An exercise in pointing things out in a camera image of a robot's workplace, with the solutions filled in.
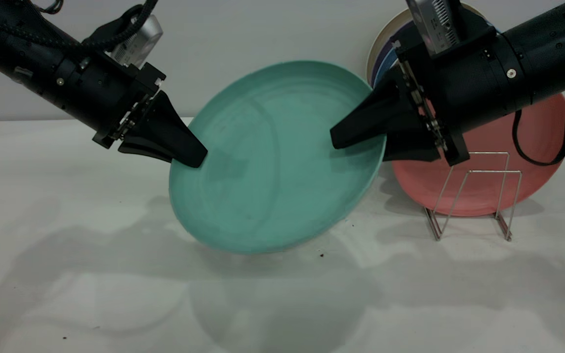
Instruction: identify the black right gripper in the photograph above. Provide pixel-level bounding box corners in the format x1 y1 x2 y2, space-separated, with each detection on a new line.
331 7 523 167

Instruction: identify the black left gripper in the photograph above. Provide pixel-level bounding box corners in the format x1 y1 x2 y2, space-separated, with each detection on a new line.
69 55 208 168

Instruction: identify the green round plate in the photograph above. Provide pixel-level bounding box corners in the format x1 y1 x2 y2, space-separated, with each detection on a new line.
169 60 387 254

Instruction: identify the blue round plate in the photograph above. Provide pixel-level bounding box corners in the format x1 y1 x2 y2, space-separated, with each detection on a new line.
373 47 401 91

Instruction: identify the dark purple round plate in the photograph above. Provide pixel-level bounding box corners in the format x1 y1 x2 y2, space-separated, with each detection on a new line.
370 22 406 81

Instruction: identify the beige round plate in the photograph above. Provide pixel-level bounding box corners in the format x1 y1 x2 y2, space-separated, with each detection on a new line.
366 2 484 88

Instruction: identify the pink round plate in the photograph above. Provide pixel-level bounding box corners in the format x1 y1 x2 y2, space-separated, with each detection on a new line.
391 93 565 218

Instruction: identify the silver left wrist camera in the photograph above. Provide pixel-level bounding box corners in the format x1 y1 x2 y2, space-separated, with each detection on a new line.
111 15 164 69

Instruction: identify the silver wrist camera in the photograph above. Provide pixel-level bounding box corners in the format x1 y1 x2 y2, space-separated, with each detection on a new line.
407 0 462 55
111 15 164 69

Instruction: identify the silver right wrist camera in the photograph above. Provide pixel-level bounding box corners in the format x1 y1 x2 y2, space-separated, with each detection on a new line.
407 0 462 55

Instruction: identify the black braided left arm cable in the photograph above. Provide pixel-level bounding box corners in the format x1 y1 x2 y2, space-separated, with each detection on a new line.
0 0 159 52

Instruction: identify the metal wire plate rack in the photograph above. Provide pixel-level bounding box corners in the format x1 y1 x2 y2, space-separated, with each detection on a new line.
424 152 522 242

